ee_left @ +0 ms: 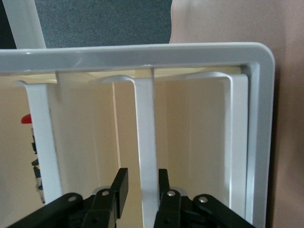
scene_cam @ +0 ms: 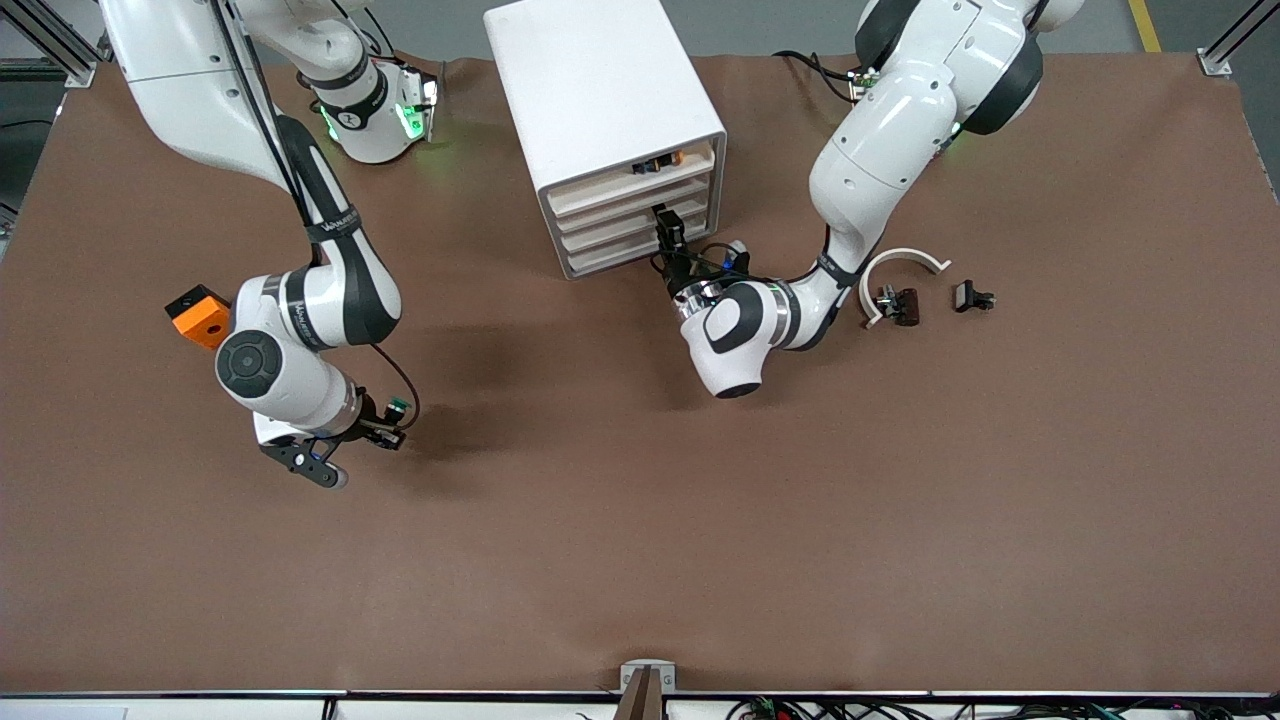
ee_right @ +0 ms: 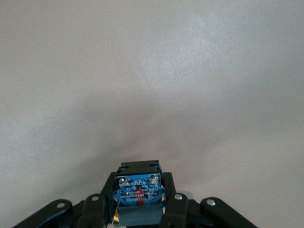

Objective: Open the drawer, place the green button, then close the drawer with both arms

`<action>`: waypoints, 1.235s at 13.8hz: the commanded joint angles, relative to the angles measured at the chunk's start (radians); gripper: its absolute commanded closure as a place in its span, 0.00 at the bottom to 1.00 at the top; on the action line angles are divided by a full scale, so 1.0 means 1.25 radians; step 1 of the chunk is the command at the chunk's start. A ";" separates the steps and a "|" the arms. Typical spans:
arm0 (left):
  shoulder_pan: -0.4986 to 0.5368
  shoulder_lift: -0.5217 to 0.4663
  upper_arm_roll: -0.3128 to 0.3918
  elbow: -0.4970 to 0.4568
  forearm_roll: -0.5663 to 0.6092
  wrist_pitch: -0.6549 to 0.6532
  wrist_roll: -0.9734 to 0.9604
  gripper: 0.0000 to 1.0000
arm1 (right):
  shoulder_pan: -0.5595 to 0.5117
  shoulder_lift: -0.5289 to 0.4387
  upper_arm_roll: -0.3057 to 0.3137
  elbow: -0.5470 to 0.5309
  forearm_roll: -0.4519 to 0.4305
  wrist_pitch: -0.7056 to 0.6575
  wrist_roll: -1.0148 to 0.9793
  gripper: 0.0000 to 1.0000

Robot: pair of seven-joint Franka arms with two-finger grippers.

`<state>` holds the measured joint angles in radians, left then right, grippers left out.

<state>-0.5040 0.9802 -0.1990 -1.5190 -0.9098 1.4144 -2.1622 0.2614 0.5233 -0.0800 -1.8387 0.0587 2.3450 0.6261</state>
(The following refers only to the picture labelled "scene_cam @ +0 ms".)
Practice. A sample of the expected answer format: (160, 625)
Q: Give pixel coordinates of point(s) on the brown table cover mat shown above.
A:
(640, 520)

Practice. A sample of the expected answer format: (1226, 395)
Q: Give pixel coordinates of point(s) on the orange box with black base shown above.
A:
(195, 320)

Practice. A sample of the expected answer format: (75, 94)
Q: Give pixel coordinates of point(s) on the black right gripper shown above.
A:
(366, 422)

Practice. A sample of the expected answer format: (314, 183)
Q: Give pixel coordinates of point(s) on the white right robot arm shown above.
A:
(170, 80)

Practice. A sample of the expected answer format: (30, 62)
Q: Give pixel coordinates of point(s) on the white table edge rail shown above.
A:
(200, 705)

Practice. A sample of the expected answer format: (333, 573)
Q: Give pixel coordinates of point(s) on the green push button switch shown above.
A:
(397, 407)

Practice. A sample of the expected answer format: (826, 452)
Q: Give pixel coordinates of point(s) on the yellow floor tape strip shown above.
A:
(1145, 25)

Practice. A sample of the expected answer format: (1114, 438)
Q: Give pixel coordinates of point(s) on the small black orange part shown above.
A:
(655, 163)

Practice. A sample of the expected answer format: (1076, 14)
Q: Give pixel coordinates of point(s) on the brown cylinder with metal fitting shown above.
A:
(905, 306)

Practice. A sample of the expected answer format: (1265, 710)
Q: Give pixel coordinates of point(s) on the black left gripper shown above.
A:
(681, 270)

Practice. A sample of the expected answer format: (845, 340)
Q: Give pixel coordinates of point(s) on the white semicircular clamp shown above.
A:
(905, 255)

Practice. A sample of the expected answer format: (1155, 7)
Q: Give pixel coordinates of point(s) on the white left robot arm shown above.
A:
(880, 150)

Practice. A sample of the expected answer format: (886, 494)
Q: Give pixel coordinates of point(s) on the aluminium frame post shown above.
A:
(1225, 50)
(50, 45)

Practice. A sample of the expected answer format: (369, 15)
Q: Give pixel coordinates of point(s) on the small black clip part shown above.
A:
(968, 296)

